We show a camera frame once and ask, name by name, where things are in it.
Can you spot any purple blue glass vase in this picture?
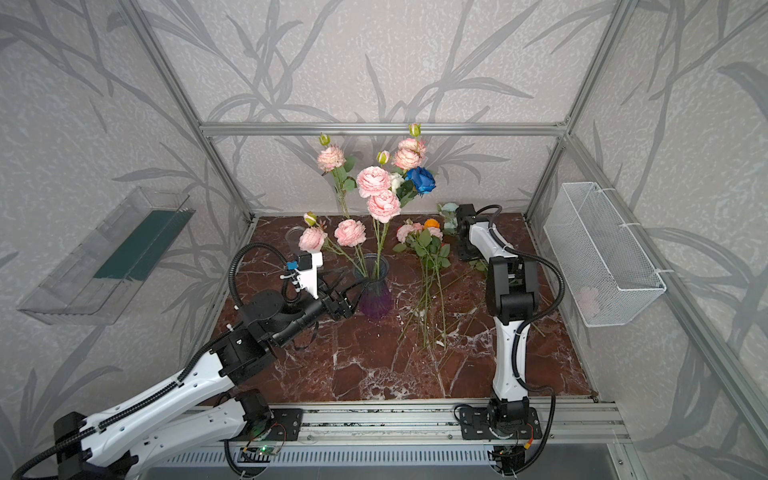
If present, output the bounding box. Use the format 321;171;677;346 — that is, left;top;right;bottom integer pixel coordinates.
354;253;394;321

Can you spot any blue rose stem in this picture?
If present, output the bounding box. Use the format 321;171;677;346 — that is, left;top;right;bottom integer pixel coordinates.
406;167;436;196

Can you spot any pink peony stem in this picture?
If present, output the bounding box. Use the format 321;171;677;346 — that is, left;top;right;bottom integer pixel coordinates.
298;212;369;278

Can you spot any white rose stem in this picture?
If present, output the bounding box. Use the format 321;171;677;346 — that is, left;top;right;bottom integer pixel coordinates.
389;172;405;193

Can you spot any pink ranunculus stem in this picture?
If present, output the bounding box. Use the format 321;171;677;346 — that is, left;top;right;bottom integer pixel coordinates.
356;151;401;258

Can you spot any pink white carnation stem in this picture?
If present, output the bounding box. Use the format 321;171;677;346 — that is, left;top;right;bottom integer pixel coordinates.
317;133;357;218

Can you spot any pale green hydrangea stem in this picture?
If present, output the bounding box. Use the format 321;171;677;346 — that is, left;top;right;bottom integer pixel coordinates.
437;202;458;235

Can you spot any pink lisianthus flower stem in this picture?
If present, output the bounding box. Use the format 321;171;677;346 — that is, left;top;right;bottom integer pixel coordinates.
394;123;427;171

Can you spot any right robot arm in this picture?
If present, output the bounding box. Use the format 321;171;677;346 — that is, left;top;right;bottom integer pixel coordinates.
456;204;551;430

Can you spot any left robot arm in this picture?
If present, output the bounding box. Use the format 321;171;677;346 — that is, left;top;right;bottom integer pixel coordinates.
11;242;367;479

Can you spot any clear frosted glass vase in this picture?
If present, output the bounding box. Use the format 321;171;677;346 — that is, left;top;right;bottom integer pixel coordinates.
285;226;307;255

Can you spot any pink rose bouquet stem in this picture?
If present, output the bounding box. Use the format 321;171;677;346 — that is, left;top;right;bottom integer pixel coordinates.
394;219;451;350

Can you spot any green circuit board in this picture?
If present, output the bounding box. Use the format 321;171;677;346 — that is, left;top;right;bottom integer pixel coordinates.
240;445;282;463

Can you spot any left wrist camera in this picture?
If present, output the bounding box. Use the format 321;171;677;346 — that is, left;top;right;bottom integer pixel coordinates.
281;252;324;299

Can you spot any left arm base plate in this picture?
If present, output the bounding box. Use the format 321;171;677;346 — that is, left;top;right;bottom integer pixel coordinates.
238;408;304;442

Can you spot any white wire mesh basket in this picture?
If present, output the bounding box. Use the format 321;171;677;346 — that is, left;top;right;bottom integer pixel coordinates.
544;182;667;328

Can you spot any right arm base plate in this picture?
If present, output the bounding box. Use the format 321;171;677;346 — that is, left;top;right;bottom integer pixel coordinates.
453;398;543;442

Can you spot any aluminium front rail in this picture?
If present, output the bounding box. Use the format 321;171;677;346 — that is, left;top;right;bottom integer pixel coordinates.
260;396;631;447

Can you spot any clear acrylic wall shelf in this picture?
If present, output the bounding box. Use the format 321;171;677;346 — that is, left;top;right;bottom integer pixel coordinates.
17;187;195;326

